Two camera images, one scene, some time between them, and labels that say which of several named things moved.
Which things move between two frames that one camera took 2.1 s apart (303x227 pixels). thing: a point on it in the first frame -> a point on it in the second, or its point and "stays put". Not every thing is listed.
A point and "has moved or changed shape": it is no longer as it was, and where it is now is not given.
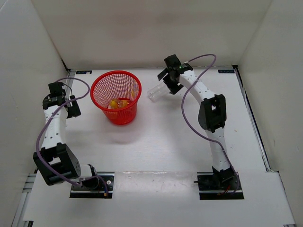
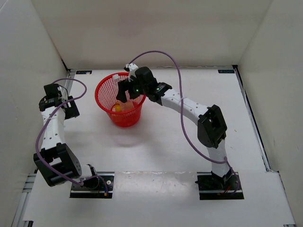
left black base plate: x=104 y=190 stays put
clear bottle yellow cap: x=115 y=104 -> x=128 y=106
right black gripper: x=175 y=88 -> x=124 y=86
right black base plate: x=225 y=185 stays put
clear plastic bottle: x=157 y=91 has moved or changed shape
